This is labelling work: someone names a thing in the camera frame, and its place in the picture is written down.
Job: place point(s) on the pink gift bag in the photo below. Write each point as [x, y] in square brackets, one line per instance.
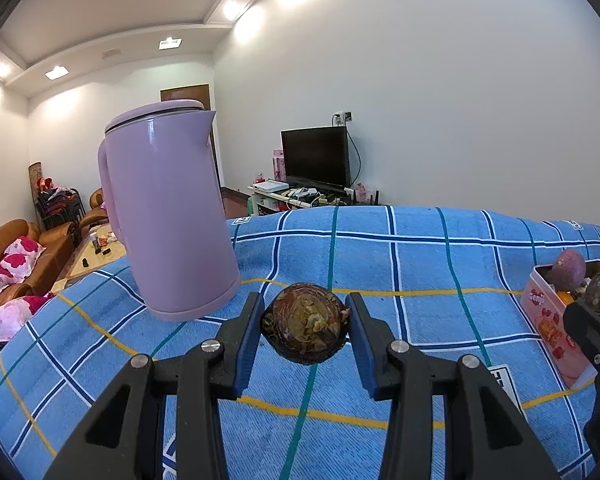
[361, 194]

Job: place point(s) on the brown leather sofa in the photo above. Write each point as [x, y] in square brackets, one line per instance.
[0, 240]

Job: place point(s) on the blue plaid blanket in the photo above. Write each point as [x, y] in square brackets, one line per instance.
[430, 285]

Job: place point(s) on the pink gift box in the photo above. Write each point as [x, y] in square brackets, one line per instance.
[278, 165]

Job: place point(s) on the white set-top box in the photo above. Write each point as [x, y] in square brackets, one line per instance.
[272, 186]

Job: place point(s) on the orange tangerine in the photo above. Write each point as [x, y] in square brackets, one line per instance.
[564, 298]

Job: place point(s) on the brown wooden door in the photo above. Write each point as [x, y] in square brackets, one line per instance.
[185, 94]

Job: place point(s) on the white tv stand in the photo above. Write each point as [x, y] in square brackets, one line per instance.
[275, 205]

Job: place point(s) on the purple kettle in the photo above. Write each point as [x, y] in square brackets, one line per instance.
[175, 220]

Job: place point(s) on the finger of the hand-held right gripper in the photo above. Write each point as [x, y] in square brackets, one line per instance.
[595, 340]

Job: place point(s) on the wall power outlet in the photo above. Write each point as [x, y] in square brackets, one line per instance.
[342, 118]

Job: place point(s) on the square recessed ceiling light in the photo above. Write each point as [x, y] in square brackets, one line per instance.
[169, 43]
[56, 73]

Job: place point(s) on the round ceiling spotlight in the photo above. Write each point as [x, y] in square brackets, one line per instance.
[0, 68]

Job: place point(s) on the black television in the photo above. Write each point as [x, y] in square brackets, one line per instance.
[315, 157]

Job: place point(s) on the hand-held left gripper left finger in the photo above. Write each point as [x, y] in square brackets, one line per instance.
[247, 350]

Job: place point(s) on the patterned rolled mat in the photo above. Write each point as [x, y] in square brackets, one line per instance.
[35, 176]

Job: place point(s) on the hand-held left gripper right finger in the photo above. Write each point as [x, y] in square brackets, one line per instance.
[362, 355]

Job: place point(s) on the wooden coffee table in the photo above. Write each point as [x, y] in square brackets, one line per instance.
[92, 265]

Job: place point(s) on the pink tin box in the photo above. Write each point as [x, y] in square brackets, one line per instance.
[550, 330]

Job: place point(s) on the black router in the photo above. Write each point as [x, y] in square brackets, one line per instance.
[374, 197]

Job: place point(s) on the stack of dark chairs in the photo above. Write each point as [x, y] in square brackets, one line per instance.
[55, 210]

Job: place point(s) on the brown leather armchair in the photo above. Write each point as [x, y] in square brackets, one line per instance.
[94, 212]

